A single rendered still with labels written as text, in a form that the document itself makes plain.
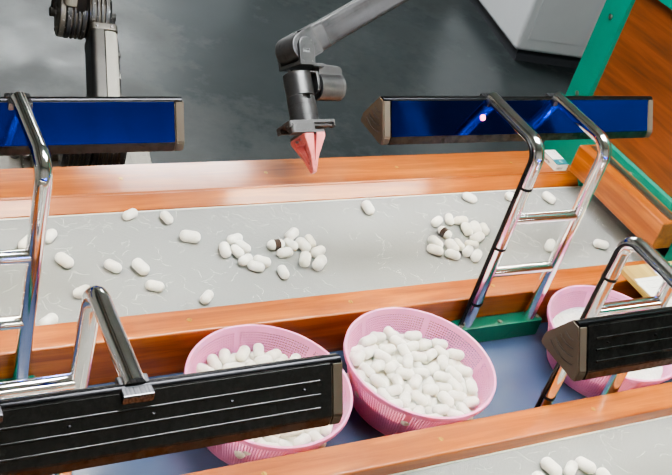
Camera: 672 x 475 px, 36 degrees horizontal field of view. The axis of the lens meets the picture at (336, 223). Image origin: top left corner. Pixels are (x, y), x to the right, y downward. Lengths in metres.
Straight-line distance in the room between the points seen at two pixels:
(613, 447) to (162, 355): 0.76
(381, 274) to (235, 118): 1.95
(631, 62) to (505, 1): 2.73
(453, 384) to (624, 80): 0.93
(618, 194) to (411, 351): 0.72
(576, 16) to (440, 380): 3.38
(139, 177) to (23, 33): 2.18
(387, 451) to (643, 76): 1.14
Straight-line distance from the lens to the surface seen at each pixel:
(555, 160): 2.48
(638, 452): 1.84
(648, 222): 2.28
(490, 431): 1.69
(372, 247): 2.02
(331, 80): 2.09
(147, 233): 1.90
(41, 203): 1.40
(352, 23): 2.16
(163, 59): 4.11
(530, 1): 4.89
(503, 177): 2.37
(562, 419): 1.78
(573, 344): 1.39
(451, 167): 2.32
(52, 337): 1.63
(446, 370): 1.80
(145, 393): 1.07
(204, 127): 3.72
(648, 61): 2.37
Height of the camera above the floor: 1.87
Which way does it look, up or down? 33 degrees down
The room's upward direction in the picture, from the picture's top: 18 degrees clockwise
